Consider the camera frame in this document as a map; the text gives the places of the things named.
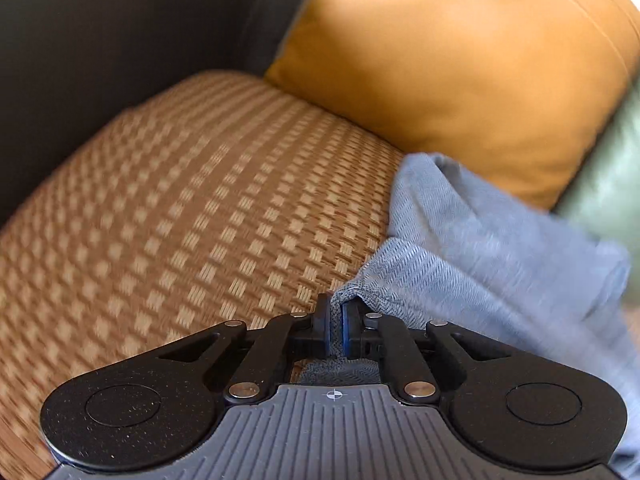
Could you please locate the grey herringbone zip garment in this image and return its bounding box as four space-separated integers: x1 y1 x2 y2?
330 154 639 479

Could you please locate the woven brown seat mat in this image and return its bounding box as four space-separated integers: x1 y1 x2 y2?
1 72 402 479

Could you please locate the green leather cushion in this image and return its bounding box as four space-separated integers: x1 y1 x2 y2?
554 94 640 252

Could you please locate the mustard leather cushion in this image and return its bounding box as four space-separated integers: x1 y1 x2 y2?
266 0 639 209

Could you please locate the dark grey sofa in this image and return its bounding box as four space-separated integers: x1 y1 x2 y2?
1 0 304 218

